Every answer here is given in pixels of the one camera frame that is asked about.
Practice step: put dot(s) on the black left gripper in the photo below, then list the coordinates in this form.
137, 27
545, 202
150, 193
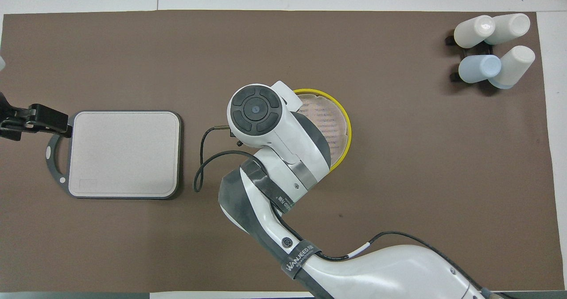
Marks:
14, 118

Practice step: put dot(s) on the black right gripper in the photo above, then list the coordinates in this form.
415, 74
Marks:
236, 138

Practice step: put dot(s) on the yellow bowl with paper liner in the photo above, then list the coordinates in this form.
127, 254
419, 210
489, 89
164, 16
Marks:
332, 117

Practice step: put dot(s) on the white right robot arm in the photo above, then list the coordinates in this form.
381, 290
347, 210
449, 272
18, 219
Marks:
283, 148

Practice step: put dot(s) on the brown table mat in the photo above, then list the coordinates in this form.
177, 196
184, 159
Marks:
421, 179

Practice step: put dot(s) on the light blue plastic cup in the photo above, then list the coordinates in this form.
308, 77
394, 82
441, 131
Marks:
478, 68

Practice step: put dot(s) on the white plastic cup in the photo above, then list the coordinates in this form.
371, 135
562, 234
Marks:
471, 32
514, 66
509, 28

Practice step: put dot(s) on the black cup rack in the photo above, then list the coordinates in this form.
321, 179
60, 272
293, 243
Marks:
485, 49

